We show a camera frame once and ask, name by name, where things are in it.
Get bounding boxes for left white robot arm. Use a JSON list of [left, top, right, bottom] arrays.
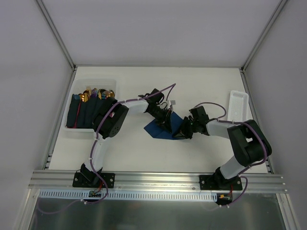
[[73, 89, 173, 187]]

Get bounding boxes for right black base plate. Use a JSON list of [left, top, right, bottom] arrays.
[[199, 174, 243, 191]]

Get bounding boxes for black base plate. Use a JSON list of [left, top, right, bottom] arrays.
[[72, 172, 116, 188], [199, 174, 243, 191]]

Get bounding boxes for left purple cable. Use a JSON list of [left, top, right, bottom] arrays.
[[91, 83, 177, 190]]

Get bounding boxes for white perforated utensil tray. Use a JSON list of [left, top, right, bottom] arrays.
[[227, 90, 249, 122]]

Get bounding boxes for aluminium mounting rail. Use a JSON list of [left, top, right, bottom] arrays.
[[28, 170, 288, 194]]

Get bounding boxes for white plastic bin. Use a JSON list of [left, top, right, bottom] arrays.
[[62, 78, 118, 133]]

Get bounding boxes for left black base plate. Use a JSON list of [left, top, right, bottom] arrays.
[[72, 172, 116, 188]]

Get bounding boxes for rolled dark napkin bundles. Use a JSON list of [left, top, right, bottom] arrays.
[[65, 94, 107, 129]]

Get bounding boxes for gold utensils in bin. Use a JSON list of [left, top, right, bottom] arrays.
[[79, 86, 115, 102]]

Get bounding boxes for white slotted cable duct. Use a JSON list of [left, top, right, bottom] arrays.
[[38, 189, 217, 202]]

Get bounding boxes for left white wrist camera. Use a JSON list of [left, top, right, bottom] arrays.
[[167, 100, 176, 107]]

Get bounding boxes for blue paper napkin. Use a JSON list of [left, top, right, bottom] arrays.
[[144, 112, 183, 140]]

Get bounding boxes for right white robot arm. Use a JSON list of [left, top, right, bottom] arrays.
[[172, 106, 272, 191]]

